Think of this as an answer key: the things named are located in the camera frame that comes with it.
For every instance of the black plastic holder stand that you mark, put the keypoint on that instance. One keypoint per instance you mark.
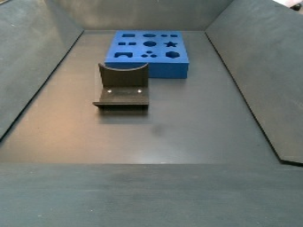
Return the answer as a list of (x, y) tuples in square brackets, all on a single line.
[(125, 86)]

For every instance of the blue shape sorter block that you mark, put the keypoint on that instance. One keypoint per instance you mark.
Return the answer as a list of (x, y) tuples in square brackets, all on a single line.
[(155, 47)]

